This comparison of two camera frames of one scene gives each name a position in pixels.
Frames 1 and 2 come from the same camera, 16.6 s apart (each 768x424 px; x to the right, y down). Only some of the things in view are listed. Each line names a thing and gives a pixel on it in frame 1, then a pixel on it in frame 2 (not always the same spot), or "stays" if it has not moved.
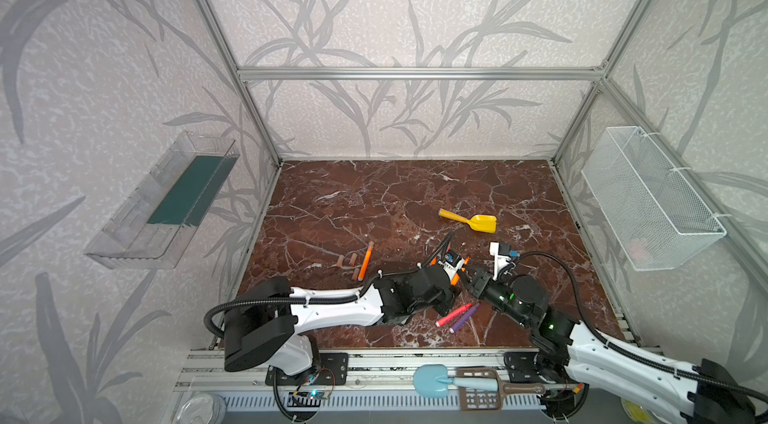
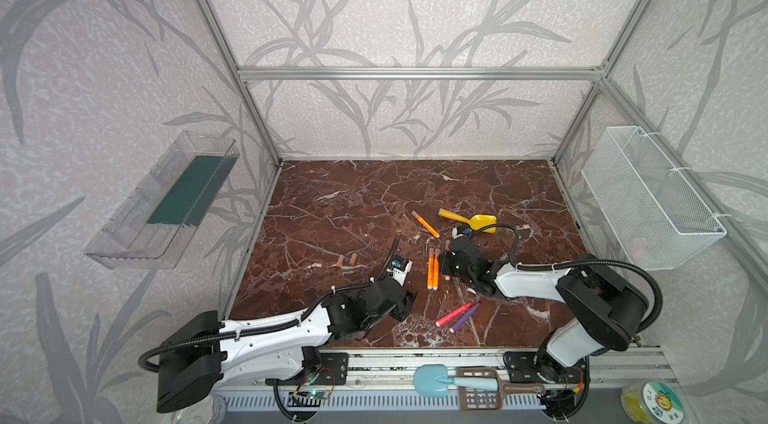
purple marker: [458, 325] stays
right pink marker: [454, 314] stays
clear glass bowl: [202, 408] stays
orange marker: [366, 261] to [423, 223]
